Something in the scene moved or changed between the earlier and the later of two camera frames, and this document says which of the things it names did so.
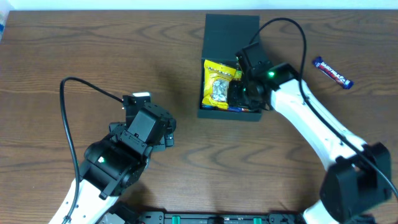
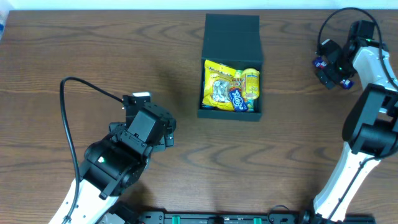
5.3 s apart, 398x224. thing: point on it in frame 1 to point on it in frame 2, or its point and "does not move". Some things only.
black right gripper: [236, 92] to [330, 72]
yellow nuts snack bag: [217, 76] does not move
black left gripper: [169, 140] does not move
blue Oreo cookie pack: [208, 107] does not move
